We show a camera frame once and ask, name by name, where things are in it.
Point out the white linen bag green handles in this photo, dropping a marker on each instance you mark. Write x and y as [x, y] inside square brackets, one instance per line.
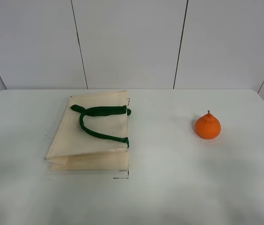
[93, 134]

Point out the orange with stem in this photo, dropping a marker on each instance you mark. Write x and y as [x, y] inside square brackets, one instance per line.
[207, 126]

